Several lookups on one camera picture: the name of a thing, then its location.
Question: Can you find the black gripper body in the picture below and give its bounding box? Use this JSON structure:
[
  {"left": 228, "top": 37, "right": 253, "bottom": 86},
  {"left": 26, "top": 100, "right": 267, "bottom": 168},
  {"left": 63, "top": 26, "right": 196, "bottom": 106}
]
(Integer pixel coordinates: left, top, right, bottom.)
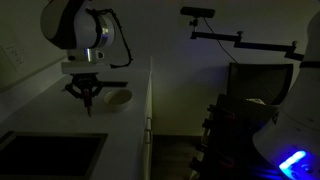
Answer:
[{"left": 70, "top": 74, "right": 100, "bottom": 90}]

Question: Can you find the dark pen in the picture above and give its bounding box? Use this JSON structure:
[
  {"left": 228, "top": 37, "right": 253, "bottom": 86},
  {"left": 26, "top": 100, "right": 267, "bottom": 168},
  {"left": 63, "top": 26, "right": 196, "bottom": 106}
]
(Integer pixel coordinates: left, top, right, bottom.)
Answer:
[{"left": 85, "top": 97, "right": 93, "bottom": 118}]

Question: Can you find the white round bowl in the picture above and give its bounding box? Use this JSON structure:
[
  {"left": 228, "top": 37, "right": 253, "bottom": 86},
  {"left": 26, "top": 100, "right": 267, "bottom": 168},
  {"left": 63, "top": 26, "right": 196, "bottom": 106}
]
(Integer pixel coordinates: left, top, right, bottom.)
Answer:
[{"left": 103, "top": 88, "right": 134, "bottom": 113}]

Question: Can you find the flat black object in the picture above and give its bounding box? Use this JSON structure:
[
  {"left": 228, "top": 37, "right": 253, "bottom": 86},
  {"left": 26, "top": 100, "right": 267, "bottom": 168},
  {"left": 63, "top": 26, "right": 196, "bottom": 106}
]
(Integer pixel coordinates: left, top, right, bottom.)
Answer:
[{"left": 99, "top": 80, "right": 129, "bottom": 89}]

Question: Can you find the dark recessed sink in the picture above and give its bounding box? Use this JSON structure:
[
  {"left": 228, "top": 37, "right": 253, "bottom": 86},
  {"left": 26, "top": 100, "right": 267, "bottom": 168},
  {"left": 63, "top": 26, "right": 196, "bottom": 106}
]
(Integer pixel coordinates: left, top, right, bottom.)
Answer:
[{"left": 0, "top": 131, "right": 109, "bottom": 180}]

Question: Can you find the black wheeled cart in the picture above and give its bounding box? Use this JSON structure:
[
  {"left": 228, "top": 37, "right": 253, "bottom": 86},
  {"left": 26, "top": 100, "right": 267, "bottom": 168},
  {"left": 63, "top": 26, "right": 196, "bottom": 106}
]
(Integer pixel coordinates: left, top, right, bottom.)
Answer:
[{"left": 189, "top": 93, "right": 280, "bottom": 180}]

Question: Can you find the small white item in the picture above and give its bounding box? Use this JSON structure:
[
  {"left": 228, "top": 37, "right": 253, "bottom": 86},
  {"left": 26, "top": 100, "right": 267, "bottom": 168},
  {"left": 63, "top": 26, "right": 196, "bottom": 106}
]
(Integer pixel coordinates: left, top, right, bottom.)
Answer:
[{"left": 245, "top": 97, "right": 268, "bottom": 106}]

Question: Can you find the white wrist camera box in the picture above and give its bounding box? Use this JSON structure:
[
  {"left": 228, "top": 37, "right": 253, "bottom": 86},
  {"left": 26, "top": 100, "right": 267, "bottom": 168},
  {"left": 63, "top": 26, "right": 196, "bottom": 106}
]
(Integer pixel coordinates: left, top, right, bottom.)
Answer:
[{"left": 60, "top": 61, "right": 112, "bottom": 75}]

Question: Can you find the white wall outlet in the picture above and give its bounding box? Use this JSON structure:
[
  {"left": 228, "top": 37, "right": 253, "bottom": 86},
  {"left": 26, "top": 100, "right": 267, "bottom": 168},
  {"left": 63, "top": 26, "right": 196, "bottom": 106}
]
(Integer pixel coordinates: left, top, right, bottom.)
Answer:
[{"left": 1, "top": 43, "right": 26, "bottom": 70}]

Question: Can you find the black exterior camera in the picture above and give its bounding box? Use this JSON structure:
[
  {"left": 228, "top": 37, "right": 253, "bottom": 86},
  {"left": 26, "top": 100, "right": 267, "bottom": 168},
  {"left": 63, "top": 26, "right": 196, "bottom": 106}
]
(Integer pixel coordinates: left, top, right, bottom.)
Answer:
[{"left": 179, "top": 6, "right": 216, "bottom": 19}]

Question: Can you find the thin black camera cable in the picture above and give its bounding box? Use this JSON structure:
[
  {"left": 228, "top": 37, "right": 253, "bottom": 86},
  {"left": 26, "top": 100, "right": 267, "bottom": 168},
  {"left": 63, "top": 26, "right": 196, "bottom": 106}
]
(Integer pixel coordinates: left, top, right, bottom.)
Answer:
[{"left": 202, "top": 17, "right": 240, "bottom": 64}]

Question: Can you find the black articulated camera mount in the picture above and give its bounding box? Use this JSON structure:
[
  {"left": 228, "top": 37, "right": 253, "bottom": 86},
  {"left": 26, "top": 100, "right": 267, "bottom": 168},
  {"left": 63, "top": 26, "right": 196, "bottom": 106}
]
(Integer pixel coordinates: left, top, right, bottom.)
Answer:
[{"left": 189, "top": 17, "right": 305, "bottom": 62}]

